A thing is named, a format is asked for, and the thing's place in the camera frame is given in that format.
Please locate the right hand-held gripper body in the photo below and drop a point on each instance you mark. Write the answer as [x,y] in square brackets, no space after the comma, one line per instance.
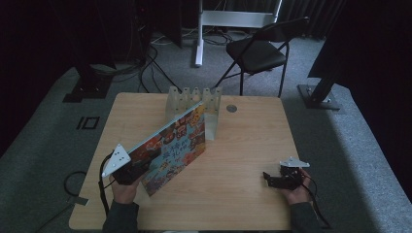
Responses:
[291,178]

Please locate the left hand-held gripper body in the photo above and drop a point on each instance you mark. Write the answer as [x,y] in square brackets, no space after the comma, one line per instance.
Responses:
[118,160]

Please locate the colourful cartoon picture book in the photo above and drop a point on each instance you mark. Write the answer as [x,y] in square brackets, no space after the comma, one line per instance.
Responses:
[176,149]

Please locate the clear acrylic book rack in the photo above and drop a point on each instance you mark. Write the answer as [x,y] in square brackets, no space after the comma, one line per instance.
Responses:
[212,106]

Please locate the person's right hand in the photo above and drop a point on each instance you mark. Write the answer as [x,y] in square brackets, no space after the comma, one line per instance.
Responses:
[299,194]

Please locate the person's left hand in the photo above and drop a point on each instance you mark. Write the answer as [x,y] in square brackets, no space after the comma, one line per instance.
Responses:
[124,192]

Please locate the black floor tape marking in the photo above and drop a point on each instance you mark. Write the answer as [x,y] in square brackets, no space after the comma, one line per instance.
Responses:
[88,123]

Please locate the grey floor tape piece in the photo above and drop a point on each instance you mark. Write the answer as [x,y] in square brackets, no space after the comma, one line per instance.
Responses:
[78,200]

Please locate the small round dark coin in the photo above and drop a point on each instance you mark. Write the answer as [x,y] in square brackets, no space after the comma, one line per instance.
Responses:
[231,108]

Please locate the black stand with flat base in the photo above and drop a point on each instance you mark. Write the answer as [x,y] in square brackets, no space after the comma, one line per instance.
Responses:
[87,87]

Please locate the black folding chair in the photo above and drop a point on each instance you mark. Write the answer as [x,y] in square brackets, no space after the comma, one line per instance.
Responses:
[259,55]

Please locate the black slanted stand with base plate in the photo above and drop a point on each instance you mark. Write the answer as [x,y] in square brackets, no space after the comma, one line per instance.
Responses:
[319,93]

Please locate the white metal desk frame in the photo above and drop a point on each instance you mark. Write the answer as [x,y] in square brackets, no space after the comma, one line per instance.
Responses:
[226,18]

